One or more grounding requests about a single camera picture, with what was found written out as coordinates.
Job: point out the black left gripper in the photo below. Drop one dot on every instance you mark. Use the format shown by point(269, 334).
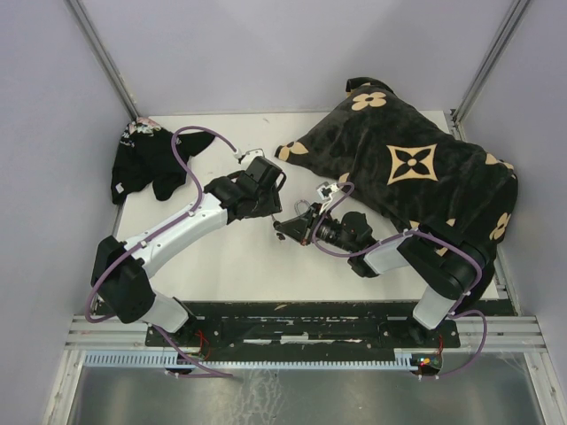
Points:
point(273, 204)

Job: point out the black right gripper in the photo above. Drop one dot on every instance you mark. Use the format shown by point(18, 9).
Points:
point(297, 227)

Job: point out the black headed key pair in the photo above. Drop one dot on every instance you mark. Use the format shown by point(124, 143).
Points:
point(276, 226)

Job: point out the brass padlock silver shackle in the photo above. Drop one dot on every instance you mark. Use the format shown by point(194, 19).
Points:
point(302, 208)

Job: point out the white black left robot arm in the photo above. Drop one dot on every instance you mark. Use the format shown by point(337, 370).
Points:
point(122, 271)

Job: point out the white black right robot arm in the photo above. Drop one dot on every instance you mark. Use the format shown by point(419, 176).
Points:
point(451, 266)

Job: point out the black beige patterned blanket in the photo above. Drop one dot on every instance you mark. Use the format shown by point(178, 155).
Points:
point(405, 168)

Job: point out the black printed garment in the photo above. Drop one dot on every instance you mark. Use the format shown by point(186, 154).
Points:
point(145, 157)

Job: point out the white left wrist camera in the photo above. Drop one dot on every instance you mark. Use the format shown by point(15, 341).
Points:
point(249, 156)

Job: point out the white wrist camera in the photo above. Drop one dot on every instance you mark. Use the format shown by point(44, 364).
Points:
point(327, 193)
point(249, 156)

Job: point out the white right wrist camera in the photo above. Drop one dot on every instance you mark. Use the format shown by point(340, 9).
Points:
point(327, 193)

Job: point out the black base frame bar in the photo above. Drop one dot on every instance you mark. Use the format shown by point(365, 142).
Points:
point(265, 329)

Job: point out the left aluminium frame post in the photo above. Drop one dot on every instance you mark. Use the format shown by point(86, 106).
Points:
point(86, 25)

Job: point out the aluminium frame post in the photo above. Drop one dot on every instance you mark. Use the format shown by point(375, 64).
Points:
point(86, 25)
point(503, 36)

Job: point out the right aluminium frame post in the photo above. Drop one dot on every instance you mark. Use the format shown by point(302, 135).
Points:
point(503, 36)

